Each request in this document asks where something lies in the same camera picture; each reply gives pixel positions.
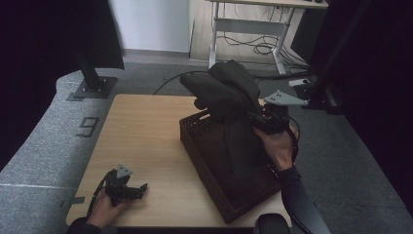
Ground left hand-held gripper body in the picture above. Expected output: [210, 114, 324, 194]
[105, 164, 137, 208]

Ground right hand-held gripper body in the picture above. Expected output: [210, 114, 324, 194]
[248, 90, 309, 135]

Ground black pleated skirt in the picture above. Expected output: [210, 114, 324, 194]
[179, 58, 271, 178]

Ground brown woven basket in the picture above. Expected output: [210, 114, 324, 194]
[179, 110, 283, 224]

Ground person's left hand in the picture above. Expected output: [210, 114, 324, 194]
[87, 189, 131, 229]

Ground person's right hand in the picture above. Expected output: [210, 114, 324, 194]
[254, 125, 300, 172]

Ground white power strip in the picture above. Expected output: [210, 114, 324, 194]
[287, 77, 312, 88]

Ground black computer tower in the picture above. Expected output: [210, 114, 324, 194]
[290, 8, 325, 62]

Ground dark curtain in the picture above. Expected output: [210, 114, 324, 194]
[0, 0, 125, 170]
[308, 0, 413, 215]

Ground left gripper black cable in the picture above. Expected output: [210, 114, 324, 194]
[86, 170, 113, 218]

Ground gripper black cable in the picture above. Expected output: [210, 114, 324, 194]
[86, 170, 113, 218]
[284, 116, 301, 164]

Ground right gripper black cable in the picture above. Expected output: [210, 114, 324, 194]
[284, 116, 301, 164]

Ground black slanted stand post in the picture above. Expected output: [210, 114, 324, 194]
[305, 0, 374, 115]

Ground tangle of black cables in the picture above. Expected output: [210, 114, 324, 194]
[220, 32, 310, 77]

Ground white desk frame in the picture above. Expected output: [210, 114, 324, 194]
[207, 0, 329, 76]

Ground black floor cable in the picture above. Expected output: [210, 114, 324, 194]
[152, 70, 212, 96]

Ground black stand with base plate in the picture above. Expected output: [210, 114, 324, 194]
[72, 48, 119, 100]

